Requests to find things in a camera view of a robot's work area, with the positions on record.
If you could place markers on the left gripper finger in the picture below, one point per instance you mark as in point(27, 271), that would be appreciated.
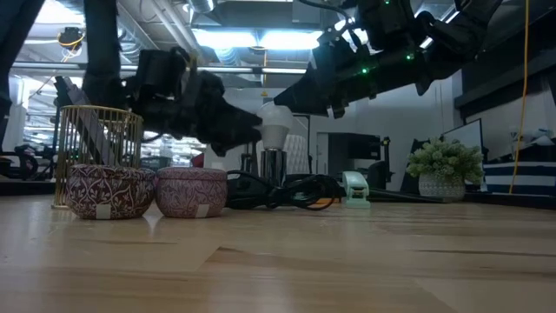
point(228, 145)
point(230, 108)

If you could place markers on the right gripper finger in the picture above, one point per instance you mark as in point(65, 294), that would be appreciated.
point(308, 97)
point(316, 71)

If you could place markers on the white frosted light bulb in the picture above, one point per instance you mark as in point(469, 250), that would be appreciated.
point(273, 124)

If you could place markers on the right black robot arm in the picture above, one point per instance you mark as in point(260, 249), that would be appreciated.
point(447, 30)

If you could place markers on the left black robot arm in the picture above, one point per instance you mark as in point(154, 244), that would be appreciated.
point(102, 43)

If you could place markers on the white textured pen cup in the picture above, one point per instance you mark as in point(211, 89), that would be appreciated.
point(297, 154)

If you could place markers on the pink patterned candle tin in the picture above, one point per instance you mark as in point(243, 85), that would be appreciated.
point(191, 191)

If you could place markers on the ceiling light panel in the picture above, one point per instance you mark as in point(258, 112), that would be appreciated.
point(260, 39)

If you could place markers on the dark grey flat bar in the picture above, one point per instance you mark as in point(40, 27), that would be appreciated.
point(89, 126)

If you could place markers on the mint green stapler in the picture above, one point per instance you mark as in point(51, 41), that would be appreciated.
point(356, 189)

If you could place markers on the orange sticky note pad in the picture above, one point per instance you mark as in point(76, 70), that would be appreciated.
point(326, 201)

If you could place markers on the dark purple patterned candle tin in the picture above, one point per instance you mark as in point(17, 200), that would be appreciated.
point(108, 191)

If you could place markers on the potted green succulent plant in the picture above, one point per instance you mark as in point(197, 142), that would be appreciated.
point(445, 163)

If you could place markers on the white screen monitor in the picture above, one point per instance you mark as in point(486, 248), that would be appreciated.
point(465, 137)

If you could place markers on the navy white striped box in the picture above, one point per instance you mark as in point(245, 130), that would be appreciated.
point(521, 176)

